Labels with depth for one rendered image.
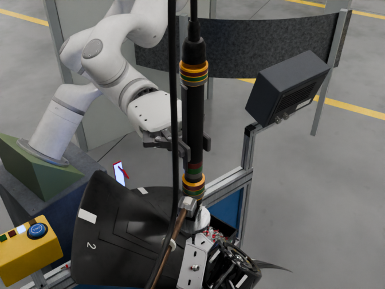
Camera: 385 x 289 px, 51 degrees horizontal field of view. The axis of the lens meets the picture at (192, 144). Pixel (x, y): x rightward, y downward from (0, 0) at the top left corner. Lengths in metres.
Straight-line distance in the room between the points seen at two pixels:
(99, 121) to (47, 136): 1.53
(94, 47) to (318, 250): 1.95
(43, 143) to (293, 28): 1.72
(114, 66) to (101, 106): 2.09
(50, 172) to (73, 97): 0.26
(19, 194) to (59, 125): 0.27
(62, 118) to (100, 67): 0.66
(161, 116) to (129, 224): 0.20
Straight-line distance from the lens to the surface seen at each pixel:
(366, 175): 3.01
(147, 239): 0.77
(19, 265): 1.18
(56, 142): 1.45
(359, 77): 4.07
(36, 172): 1.36
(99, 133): 3.01
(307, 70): 1.49
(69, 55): 1.42
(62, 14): 2.53
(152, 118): 0.74
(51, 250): 1.19
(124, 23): 0.84
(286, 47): 2.68
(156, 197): 1.07
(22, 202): 1.48
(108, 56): 0.80
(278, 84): 1.39
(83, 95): 1.43
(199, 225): 0.84
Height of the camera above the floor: 1.96
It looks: 41 degrees down
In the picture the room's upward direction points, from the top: straight up
